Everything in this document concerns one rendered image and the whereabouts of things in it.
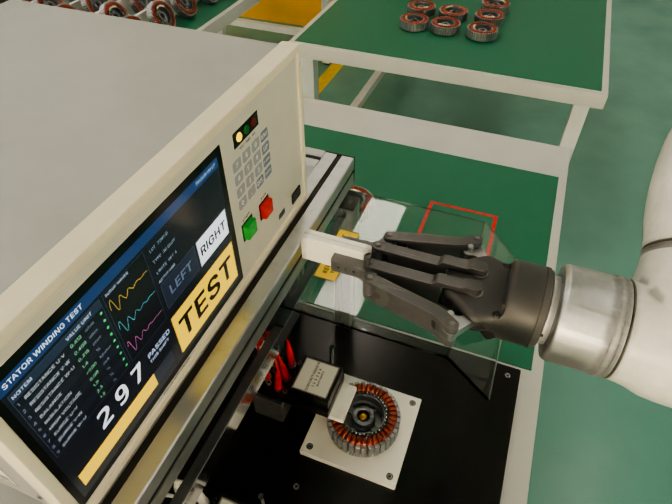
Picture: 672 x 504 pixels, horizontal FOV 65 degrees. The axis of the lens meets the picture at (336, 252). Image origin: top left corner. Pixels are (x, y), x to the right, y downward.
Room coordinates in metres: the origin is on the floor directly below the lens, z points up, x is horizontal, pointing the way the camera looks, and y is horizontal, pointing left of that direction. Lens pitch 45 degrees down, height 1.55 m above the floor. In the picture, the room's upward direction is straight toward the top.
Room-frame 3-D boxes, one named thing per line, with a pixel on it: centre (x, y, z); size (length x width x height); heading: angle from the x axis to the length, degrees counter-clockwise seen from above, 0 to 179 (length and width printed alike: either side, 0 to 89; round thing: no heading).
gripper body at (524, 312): (0.32, -0.15, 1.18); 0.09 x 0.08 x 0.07; 69
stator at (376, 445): (0.40, -0.04, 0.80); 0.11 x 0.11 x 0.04
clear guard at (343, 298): (0.48, -0.07, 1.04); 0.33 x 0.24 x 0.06; 69
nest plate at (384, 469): (0.40, -0.04, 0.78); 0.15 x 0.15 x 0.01; 69
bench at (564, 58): (2.57, -0.67, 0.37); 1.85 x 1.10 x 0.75; 159
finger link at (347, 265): (0.35, -0.02, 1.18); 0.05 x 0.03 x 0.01; 69
